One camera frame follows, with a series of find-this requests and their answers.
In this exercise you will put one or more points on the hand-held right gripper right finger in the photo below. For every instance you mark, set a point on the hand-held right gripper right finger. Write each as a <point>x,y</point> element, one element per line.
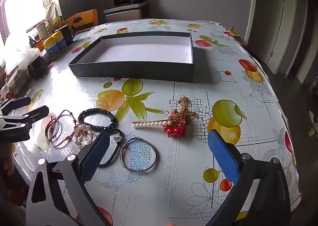
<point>222,156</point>

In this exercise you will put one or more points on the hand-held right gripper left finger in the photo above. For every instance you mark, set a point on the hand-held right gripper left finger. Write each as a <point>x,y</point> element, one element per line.
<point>95,156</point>

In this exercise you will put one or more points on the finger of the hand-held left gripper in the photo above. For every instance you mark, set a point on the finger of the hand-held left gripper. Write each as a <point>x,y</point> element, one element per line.
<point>18,104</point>
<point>37,114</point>

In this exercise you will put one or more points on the round pearl hair clip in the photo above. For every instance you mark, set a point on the round pearl hair clip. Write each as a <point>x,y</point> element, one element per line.
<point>79,139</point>

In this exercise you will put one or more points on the silver bangle with clasp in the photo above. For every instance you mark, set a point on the silver bangle with clasp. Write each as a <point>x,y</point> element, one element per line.
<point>154,156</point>

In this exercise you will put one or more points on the pearl hair pin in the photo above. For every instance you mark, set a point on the pearl hair pin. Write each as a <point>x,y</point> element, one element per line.
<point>151,124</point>

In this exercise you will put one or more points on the white shallow box tray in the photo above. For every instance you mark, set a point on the white shallow box tray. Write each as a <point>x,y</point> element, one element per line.
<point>139,72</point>

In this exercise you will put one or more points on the clear plastic bag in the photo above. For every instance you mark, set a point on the clear plastic bag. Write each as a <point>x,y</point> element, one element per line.
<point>19,52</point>

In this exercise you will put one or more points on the fruit printed tablecloth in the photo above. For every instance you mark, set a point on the fruit printed tablecloth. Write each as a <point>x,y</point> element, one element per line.
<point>174,191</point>

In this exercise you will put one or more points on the yellow lid container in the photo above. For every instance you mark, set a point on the yellow lid container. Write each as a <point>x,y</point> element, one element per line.
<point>54,42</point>

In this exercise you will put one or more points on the white mug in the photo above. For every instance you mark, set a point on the white mug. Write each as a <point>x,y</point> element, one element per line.
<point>42,29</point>

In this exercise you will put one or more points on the black mug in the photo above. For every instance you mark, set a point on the black mug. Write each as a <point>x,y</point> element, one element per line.
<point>65,33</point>

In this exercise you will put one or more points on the pile of slippers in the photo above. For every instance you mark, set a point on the pile of slippers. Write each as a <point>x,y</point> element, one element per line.
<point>313,124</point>

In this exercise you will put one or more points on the paper bag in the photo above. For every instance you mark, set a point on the paper bag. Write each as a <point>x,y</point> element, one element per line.
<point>52,13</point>

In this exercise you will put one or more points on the wooden chair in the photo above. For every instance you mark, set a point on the wooden chair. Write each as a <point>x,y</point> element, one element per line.
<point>88,16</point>

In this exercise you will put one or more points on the banana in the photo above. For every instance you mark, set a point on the banana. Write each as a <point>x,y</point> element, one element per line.
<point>234,32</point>

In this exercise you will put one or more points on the white cabinet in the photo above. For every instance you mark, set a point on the white cabinet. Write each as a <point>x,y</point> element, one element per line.
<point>124,14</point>

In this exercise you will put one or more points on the white door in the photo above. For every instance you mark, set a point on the white door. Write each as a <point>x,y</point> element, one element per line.
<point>275,17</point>

